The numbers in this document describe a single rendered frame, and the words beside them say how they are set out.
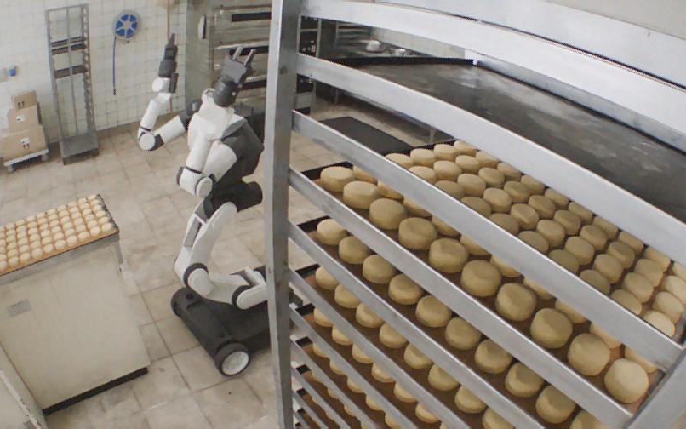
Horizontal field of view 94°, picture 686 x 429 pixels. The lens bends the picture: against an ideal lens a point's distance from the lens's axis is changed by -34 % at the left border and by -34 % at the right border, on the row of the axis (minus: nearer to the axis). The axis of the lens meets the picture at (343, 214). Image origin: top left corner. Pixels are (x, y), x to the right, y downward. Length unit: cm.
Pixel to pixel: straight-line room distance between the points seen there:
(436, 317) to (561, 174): 29
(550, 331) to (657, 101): 26
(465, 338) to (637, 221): 30
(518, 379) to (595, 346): 11
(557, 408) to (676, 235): 27
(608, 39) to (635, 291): 39
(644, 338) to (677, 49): 23
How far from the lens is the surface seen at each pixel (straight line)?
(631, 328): 39
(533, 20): 34
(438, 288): 50
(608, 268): 63
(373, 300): 60
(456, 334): 56
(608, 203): 36
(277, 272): 77
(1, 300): 190
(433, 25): 44
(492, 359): 55
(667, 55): 30
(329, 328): 83
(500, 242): 42
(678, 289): 68
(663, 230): 35
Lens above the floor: 180
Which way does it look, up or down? 30 degrees down
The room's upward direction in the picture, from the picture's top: 5 degrees clockwise
